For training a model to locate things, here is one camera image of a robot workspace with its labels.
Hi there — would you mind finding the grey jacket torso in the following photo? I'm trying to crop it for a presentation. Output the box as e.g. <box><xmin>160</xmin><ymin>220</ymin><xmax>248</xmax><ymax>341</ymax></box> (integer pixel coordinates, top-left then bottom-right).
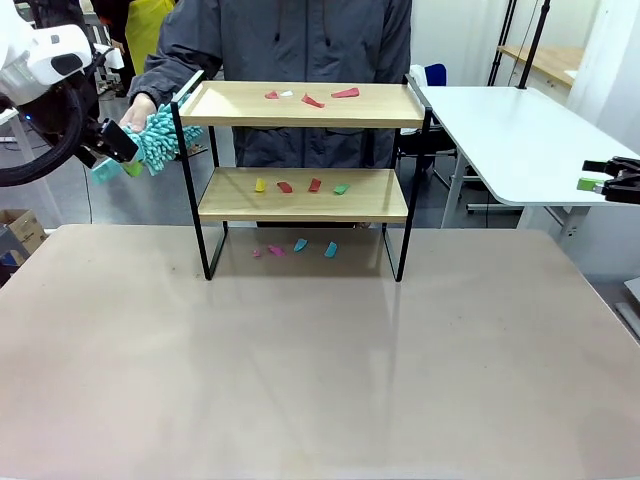
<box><xmin>154</xmin><ymin>0</ymin><xmax>414</xmax><ymax>169</ymax></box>

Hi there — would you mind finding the wooden background desk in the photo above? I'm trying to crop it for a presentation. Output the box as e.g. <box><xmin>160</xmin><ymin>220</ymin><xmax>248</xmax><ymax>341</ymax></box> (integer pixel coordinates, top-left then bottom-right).
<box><xmin>497</xmin><ymin>44</ymin><xmax>587</xmax><ymax>87</ymax></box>

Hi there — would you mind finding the black stand pole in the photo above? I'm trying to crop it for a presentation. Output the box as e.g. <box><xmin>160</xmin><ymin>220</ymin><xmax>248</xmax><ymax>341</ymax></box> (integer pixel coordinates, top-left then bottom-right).
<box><xmin>517</xmin><ymin>0</ymin><xmax>552</xmax><ymax>92</ymax></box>

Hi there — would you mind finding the blue chair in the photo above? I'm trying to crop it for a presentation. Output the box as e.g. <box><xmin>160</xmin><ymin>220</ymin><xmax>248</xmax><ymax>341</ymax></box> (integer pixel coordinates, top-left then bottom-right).
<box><xmin>409</xmin><ymin>63</ymin><xmax>448</xmax><ymax>90</ymax></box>

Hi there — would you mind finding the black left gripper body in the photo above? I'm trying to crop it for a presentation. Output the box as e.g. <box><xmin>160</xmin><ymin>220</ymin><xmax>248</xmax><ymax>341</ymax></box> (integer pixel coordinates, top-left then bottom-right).
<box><xmin>76</xmin><ymin>118</ymin><xmax>140</xmax><ymax>170</ymax></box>

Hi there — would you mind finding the white side table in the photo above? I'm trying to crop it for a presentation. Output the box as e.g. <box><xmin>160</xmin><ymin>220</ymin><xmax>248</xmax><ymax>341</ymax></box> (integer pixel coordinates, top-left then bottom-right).
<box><xmin>405</xmin><ymin>73</ymin><xmax>640</xmax><ymax>232</ymax></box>

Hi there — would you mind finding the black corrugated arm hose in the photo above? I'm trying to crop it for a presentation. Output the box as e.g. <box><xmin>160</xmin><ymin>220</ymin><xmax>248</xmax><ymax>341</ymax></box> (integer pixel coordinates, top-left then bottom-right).
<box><xmin>0</xmin><ymin>74</ymin><xmax>90</xmax><ymax>189</ymax></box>

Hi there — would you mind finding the person's right hand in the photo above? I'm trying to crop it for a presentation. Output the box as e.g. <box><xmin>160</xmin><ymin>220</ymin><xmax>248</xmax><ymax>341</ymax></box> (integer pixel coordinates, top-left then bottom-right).
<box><xmin>119</xmin><ymin>92</ymin><xmax>159</xmax><ymax>133</ymax></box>

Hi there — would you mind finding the teal microfiber duster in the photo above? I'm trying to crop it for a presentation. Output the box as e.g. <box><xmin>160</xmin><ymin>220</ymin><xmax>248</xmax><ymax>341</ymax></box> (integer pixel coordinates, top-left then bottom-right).
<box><xmin>90</xmin><ymin>102</ymin><xmax>204</xmax><ymax>187</ymax></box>

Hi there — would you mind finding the yellow garment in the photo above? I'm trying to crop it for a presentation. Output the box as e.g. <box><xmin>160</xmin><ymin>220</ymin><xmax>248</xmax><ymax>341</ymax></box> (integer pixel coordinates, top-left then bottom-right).
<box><xmin>124</xmin><ymin>0</ymin><xmax>177</xmax><ymax>76</ymax></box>

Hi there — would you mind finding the black tripod stand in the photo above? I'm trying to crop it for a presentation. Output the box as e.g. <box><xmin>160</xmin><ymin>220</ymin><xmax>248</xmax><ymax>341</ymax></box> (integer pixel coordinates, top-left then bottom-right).
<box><xmin>486</xmin><ymin>0</ymin><xmax>520</xmax><ymax>87</ymax></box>

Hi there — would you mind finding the cardboard box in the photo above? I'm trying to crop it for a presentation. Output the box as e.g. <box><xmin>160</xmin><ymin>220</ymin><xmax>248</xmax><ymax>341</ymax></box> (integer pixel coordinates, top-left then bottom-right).
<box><xmin>0</xmin><ymin>208</ymin><xmax>50</xmax><ymax>266</ymax></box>

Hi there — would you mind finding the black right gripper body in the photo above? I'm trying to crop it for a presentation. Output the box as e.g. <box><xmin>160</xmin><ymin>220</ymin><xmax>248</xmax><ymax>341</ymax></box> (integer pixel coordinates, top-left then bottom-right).
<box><xmin>602</xmin><ymin>156</ymin><xmax>640</xmax><ymax>207</ymax></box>

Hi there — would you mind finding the grey jacketed right forearm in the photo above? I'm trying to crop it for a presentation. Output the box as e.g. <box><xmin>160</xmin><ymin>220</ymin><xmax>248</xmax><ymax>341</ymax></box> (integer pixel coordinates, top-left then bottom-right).
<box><xmin>128</xmin><ymin>47</ymin><xmax>224</xmax><ymax>109</ymax></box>

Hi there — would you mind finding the two-tier wooden black-framed shelf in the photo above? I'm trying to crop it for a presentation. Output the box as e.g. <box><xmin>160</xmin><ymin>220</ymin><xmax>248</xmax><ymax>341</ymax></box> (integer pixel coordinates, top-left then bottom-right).
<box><xmin>170</xmin><ymin>74</ymin><xmax>434</xmax><ymax>283</ymax></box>

